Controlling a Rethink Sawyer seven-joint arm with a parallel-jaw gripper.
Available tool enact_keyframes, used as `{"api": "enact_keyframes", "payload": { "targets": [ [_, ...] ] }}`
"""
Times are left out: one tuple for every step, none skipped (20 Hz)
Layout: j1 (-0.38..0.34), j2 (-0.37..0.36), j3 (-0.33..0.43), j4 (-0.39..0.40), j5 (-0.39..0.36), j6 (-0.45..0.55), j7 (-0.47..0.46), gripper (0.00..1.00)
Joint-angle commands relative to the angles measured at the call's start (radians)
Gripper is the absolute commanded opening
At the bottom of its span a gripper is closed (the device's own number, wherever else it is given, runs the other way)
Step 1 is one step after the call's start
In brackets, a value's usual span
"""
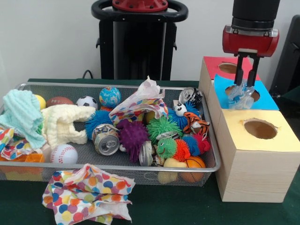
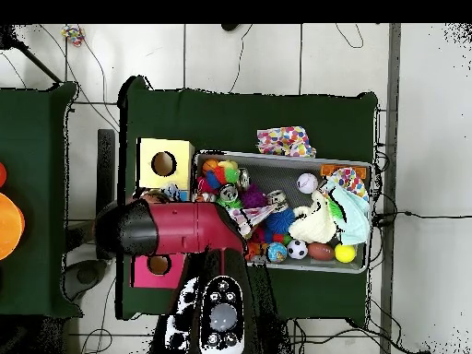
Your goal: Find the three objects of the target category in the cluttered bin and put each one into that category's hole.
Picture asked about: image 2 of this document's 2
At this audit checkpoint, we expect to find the wooden box with three holes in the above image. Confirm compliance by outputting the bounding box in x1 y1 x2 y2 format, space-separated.
132 137 196 290

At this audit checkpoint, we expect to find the purple spiky ball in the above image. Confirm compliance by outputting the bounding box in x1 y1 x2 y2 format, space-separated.
242 183 269 211

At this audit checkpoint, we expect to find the smooth yellow ball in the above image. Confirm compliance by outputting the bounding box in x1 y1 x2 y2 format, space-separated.
335 242 358 265

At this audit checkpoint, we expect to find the clear wire mesh bin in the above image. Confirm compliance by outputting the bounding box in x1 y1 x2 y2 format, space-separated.
187 149 373 276

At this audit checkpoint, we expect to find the white knitted cloth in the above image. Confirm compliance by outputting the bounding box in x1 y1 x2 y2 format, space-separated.
289 190 342 246

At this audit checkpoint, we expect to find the small white baseball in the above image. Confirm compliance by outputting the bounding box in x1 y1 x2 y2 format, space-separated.
296 172 319 195

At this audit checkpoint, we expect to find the small brown football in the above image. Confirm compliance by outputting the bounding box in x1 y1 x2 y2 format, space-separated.
308 242 336 263

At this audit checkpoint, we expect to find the orange round object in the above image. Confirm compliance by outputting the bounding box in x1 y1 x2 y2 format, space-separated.
0 191 27 262

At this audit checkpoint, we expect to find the small soccer ball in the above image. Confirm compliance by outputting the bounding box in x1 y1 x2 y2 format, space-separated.
287 239 309 261

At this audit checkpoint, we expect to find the green cloth side table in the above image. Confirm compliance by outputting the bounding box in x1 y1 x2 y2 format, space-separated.
0 80 81 318

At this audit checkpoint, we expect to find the small globe print ball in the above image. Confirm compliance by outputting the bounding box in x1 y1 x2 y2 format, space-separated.
266 242 289 265

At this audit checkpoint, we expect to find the small colourful floor toy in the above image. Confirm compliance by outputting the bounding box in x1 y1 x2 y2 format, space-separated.
62 25 86 47

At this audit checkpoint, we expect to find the rainbow spiky caterpillar toy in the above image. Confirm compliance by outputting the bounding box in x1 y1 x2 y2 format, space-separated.
197 159 241 195

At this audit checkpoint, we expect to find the polka dot cloth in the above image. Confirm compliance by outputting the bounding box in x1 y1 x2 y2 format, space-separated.
255 124 318 159
228 205 278 231
326 167 368 200

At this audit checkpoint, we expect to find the mint green knitted cloth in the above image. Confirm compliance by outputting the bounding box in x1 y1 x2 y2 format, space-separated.
331 185 372 247

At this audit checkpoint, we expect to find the blue spiky ball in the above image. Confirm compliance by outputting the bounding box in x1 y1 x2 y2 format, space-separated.
265 208 296 237

